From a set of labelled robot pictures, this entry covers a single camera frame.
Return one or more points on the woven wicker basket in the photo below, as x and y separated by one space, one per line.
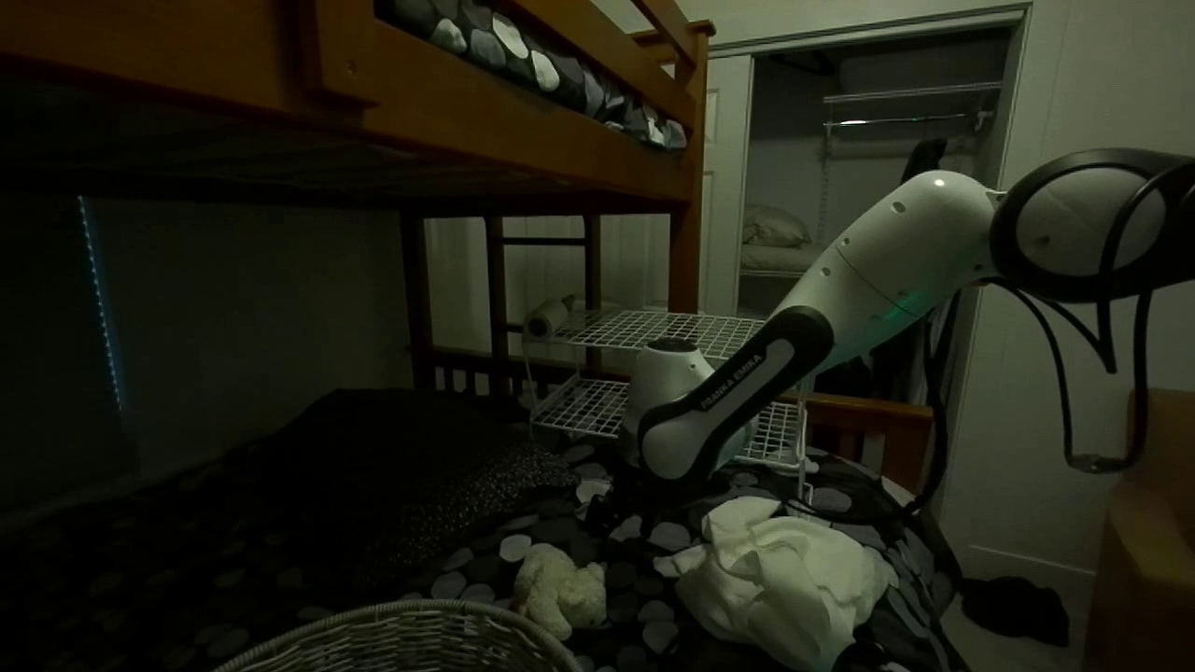
396 641

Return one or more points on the dark hanging garment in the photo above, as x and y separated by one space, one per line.
923 155

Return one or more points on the dark cloth on floor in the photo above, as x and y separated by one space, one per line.
1012 608

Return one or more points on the white folded bedding stack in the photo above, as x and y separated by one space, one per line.
778 257

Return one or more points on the closet shelf with rod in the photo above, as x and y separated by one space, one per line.
900 107

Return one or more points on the cream teddy bear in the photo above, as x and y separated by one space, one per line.
560 591

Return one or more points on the wooden bunk bed frame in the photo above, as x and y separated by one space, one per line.
471 107

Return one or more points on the white crumpled cloth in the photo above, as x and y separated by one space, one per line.
787 580

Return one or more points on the small pale object on rack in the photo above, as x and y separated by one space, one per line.
545 318

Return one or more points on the pebble print bunk mattress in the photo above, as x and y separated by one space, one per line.
537 61

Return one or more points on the dark speckled blanket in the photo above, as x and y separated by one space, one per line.
374 478

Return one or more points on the white pillow in closet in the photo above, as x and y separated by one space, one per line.
773 229

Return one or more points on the brown cardboard box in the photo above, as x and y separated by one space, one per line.
1150 561

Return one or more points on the blue LED light strip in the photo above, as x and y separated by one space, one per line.
101 311

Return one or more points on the pebble print bedspread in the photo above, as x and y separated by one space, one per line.
620 545

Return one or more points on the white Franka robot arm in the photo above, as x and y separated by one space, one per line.
862 283

